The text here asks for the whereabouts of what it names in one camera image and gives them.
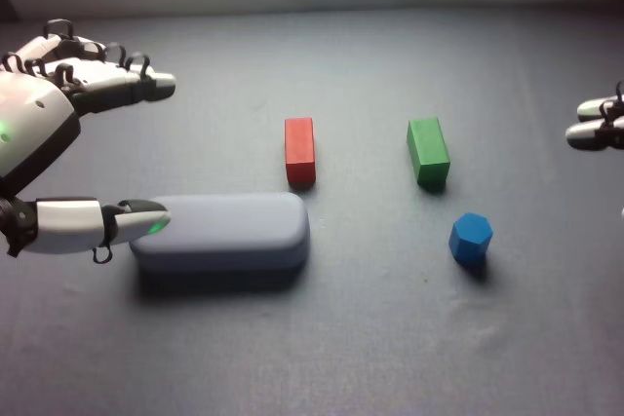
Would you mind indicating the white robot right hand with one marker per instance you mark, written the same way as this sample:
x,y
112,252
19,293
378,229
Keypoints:
x,y
592,136

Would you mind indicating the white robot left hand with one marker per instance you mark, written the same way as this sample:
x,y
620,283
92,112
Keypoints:
x,y
39,109

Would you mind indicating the blue hexagonal block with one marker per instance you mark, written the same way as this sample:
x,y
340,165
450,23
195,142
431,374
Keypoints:
x,y
470,240

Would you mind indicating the grey-blue rounded case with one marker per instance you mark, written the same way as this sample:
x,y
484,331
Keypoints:
x,y
229,231

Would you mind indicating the green rectangular block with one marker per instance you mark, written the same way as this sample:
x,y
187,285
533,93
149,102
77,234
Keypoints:
x,y
429,150

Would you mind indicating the red rectangular block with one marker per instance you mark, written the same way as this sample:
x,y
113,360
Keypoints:
x,y
300,150

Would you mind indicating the grey table cloth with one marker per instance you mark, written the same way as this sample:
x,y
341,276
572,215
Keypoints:
x,y
341,338

